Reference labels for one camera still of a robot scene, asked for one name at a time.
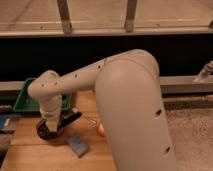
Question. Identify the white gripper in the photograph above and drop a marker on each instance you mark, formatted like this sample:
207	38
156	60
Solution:
52	118

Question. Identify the black handled brush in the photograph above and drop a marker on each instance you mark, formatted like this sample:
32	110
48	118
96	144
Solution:
64	121

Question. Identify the purple bowl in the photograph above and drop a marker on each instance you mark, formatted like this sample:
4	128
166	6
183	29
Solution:
44	133

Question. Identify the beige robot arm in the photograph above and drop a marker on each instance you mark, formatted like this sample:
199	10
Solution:
129	101

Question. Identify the green plastic tray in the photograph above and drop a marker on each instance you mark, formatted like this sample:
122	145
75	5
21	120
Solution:
26	105

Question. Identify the metal spoon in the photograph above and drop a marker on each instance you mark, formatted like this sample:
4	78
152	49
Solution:
89	119

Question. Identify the blue sponge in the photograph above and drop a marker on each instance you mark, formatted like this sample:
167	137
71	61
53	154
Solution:
78	146

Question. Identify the orange ball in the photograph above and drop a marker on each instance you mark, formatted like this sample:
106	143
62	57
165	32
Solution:
100	130

